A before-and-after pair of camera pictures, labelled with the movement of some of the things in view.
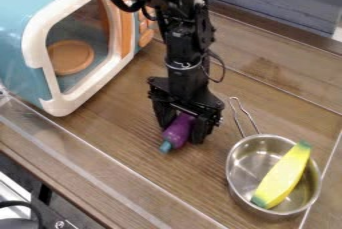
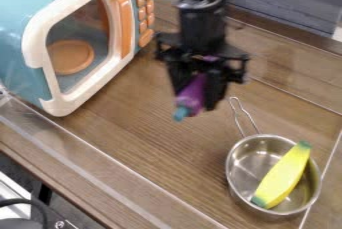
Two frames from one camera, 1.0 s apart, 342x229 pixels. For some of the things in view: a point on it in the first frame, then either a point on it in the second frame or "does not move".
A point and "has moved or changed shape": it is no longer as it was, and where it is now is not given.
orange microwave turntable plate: x=71 y=56 does not move
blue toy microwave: x=69 y=39 does not move
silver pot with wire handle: x=257 y=155 does not move
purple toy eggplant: x=177 y=132 has moved or changed shape
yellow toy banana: x=280 y=185 does not move
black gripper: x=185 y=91 -> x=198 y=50
